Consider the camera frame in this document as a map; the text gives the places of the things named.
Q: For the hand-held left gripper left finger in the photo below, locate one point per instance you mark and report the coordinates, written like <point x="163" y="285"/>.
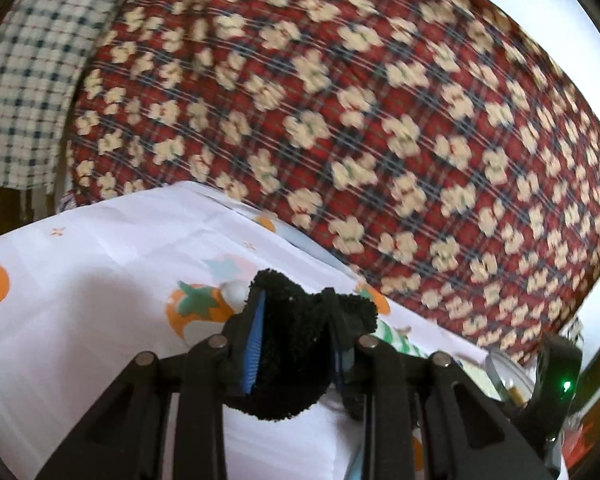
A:
<point x="254" y="340"/>

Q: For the round metal-rimmed jar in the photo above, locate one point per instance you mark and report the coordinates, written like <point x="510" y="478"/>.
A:
<point x="505" y="375"/>

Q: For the red plaid bear-print quilt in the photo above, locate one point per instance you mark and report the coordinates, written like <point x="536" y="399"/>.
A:
<point x="330" y="110"/>

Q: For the black fuzzy sock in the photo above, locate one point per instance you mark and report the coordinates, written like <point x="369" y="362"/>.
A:
<point x="295" y="340"/>

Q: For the white persimmon-print sheet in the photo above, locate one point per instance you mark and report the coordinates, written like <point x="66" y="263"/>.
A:
<point x="90" y="270"/>

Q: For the blue white checked cloth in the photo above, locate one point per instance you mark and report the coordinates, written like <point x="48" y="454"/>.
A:
<point x="25" y="85"/>

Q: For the green white striped sock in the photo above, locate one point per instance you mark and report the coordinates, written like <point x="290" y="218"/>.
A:
<point x="397" y="337"/>

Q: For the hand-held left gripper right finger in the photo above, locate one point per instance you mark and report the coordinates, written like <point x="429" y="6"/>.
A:
<point x="338" y="360"/>

